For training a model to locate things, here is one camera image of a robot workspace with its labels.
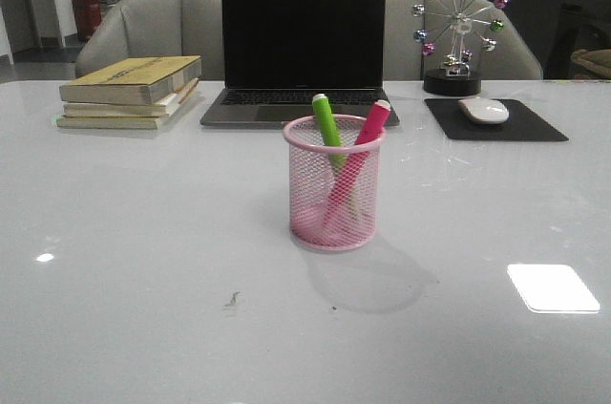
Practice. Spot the top yellow book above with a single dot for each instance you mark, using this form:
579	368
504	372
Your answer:
133	81

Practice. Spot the red bin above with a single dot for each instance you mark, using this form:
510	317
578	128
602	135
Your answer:
87	17

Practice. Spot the ferris wheel desk toy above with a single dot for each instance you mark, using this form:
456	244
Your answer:
455	21

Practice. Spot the grey armchair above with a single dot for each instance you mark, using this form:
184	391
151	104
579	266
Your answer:
402	60
143	28

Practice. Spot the bottom book in stack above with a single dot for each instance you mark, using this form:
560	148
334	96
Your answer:
147	123

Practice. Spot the left grey armchair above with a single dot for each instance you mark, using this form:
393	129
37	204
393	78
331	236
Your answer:
143	28

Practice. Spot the green highlighter pen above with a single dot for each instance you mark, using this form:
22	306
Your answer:
331	137

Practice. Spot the pink mesh pen holder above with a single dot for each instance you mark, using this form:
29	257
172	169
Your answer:
311	179

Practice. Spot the book in stack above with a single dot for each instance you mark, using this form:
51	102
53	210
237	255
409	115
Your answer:
162	108
147	123

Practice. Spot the middle book in stack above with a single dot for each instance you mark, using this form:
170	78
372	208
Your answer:
162	108

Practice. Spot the pink highlighter pen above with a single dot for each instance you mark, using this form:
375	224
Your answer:
370	132

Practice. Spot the right grey armchair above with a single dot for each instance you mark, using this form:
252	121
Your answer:
402	60

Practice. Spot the grey open laptop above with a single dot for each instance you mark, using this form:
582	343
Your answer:
279	54

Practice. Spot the white computer mouse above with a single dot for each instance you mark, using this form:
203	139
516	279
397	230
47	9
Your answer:
484	110

